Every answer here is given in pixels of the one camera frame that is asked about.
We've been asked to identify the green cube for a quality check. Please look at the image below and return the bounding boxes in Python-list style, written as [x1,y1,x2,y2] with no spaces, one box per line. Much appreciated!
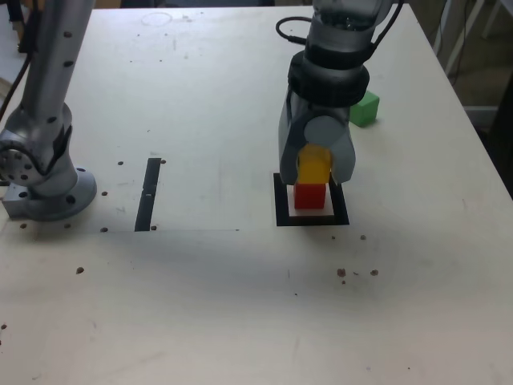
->
[349,90,380,128]

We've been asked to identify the red cube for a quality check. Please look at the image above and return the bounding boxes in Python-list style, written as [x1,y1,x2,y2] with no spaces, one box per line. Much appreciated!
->
[293,182,326,210]

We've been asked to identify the black chair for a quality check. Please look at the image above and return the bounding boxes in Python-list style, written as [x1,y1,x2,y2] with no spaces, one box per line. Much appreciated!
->
[7,0,41,54]

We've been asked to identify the dark furniture piece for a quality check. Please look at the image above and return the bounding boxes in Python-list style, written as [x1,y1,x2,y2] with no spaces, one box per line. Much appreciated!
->
[491,78,513,169]

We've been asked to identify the yellow cube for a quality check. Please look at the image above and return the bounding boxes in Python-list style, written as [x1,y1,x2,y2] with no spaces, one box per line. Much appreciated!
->
[296,144,333,185]

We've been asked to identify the black tape square outline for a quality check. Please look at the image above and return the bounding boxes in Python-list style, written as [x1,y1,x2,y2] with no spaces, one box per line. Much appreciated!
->
[273,171,350,228]

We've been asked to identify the white metal frame legs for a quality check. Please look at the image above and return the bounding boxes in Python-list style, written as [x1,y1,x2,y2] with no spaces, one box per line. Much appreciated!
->
[442,0,513,77]

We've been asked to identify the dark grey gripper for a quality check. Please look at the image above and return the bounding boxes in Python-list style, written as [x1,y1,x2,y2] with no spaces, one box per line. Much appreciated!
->
[278,95,357,188]

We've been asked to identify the black tape strip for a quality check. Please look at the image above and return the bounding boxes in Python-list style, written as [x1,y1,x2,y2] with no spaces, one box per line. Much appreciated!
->
[134,157,161,233]

